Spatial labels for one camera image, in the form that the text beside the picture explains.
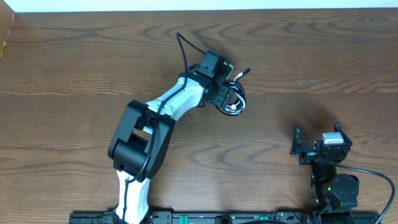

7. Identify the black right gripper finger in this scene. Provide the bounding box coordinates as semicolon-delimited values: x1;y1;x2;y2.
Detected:
333;120;349;141
290;126;303;155

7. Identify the black USB cable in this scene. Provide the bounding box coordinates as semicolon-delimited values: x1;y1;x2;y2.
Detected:
216;67;252;117

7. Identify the white USB cable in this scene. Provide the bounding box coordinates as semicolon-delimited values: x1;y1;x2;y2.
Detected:
225;72;246;112

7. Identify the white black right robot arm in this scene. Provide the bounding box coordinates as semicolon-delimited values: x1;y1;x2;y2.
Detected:
290;121;359;223

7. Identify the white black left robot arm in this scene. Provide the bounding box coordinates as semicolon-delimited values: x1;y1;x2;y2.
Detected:
108;51;233;223

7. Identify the black right camera cable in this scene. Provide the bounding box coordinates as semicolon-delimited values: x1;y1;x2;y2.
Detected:
334;163;396;224

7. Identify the black camera cable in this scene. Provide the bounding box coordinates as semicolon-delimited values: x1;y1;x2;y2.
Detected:
123;30;208;224
334;163;396;224

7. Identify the black left camera cable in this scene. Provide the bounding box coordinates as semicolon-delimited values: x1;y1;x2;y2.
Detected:
123;30;208;224

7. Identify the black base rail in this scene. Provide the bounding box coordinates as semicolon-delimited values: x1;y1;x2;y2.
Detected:
68;211;382;224

